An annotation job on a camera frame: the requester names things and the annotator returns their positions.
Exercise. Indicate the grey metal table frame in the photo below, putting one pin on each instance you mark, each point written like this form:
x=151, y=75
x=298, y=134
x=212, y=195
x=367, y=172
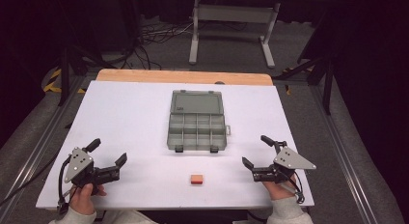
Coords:
x=234, y=14

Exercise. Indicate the white table board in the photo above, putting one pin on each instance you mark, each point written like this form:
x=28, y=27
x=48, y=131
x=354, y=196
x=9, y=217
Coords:
x=135, y=121

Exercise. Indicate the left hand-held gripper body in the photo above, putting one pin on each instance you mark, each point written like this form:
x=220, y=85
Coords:
x=78, y=168

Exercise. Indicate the clear grey compartment box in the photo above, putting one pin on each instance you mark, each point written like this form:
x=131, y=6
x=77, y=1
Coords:
x=196, y=127

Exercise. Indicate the small orange red block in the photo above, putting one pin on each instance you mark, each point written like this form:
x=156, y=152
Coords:
x=196, y=179

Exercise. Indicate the black metal stand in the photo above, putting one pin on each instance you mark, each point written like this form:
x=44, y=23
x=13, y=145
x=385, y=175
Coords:
x=66, y=72
x=326, y=82

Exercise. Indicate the aluminium floor rail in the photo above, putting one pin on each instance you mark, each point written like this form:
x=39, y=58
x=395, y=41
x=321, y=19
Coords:
x=35, y=146
x=344, y=159

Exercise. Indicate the yellow black floor tape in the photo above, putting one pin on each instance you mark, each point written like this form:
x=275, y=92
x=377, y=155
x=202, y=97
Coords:
x=53, y=82

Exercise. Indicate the person's right hand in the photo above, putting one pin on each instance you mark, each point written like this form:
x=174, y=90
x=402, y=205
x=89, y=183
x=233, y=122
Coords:
x=278, y=190

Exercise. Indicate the person's left hand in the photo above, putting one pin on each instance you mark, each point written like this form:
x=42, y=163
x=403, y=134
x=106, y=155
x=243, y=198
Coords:
x=82, y=200

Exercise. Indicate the person's lap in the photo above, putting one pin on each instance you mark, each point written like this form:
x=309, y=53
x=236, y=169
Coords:
x=128, y=217

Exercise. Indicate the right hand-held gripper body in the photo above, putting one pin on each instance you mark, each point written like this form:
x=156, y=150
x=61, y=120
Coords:
x=289, y=161

